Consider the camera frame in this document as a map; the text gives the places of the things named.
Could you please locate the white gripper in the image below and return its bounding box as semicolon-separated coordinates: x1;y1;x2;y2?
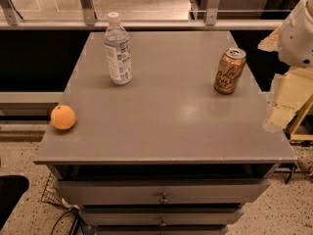
257;0;313;133

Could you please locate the clear plastic water bottle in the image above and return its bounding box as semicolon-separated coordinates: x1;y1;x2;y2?
104;12;133;85

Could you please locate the yellow metal frame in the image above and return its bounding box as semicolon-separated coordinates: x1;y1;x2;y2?
288;94;313;141

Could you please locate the metal railing with posts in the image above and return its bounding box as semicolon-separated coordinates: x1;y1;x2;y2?
0;0;299;30

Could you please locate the orange soda can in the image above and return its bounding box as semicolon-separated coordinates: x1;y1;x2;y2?
214;47;246;95

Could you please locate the drawer metal knob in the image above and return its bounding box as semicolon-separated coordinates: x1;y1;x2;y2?
158;218;167;227
158;193;169;204

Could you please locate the black chair seat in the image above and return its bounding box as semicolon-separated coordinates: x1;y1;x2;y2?
0;175;29;229

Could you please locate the orange fruit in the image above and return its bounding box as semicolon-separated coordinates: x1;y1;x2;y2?
51;105;76;130

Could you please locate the wire mesh basket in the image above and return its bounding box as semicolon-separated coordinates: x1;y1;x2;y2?
41;173;70;210

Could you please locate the black floor cable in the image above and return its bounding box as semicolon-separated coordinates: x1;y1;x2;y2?
49;208;82;235

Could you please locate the top drawer metal knob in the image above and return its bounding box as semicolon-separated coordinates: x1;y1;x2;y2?
158;193;169;204

